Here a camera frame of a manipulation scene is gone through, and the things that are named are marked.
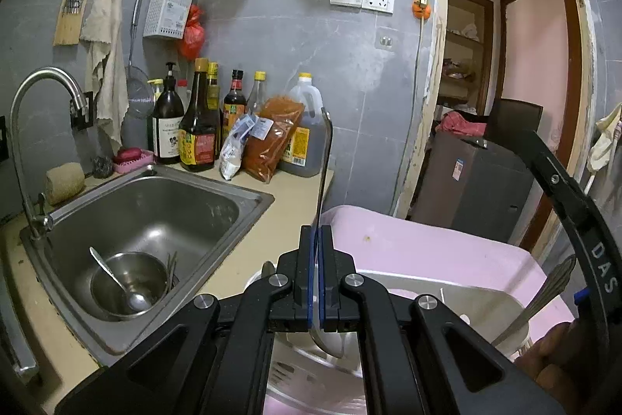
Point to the orange spice bag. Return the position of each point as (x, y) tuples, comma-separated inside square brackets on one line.
[(277, 122)]

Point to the pink table mat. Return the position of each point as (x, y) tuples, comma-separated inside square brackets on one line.
[(485, 282)]

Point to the white perforated wall box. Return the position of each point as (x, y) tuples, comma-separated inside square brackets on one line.
[(166, 19)]

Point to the silver metal spoon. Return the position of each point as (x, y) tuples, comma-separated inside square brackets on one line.
[(323, 200)]

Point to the dark cabinet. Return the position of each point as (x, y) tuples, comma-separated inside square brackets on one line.
[(473, 186)]

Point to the steel kitchen sink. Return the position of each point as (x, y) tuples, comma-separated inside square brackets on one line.
[(189, 222)]

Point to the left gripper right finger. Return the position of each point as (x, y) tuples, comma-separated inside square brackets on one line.
[(438, 365)]

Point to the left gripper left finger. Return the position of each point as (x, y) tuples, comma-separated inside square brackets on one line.
[(213, 356)]

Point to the white rubber gloves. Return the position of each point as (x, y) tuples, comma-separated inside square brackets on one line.
[(609, 130)]

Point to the loofah sponge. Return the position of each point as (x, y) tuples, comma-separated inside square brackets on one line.
[(64, 182)]

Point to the black monitor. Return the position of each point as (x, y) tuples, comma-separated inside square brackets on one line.
[(509, 116)]

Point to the steel bowl in sink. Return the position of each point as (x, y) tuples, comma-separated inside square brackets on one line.
[(140, 272)]

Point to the orange wall hook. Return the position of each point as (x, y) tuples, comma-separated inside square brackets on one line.
[(421, 9)]

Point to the red capped sauce bottle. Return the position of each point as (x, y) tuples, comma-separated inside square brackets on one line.
[(234, 103)]

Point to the large oil jug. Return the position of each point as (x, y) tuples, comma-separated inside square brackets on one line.
[(303, 155)]

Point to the beige hanging towel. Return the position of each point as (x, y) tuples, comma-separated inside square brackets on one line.
[(105, 68)]

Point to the spoon in bowl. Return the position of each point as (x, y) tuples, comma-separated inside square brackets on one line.
[(136, 301)]

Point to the chrome faucet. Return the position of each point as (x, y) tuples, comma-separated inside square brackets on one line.
[(45, 103)]

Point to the pink soap dish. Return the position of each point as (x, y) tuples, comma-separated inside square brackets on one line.
[(128, 160)]

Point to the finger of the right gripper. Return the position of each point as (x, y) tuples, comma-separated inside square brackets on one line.
[(593, 244)]

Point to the person's hand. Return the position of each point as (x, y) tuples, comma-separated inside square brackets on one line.
[(558, 365)]

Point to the white powder bag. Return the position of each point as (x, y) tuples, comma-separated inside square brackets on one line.
[(234, 145)]

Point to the silver metal fork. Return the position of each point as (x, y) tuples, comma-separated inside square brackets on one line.
[(553, 286)]

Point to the dark pump bottle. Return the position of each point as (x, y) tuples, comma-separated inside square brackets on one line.
[(166, 117)]

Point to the yellow capped clear bottle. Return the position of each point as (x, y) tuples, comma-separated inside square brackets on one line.
[(257, 97)]

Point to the dark soy sauce bottle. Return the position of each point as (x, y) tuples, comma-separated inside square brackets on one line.
[(198, 128)]

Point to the white plastic utensil holder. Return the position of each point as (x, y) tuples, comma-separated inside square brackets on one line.
[(403, 322)]

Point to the red plastic bag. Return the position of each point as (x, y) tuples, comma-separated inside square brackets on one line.
[(193, 37)]

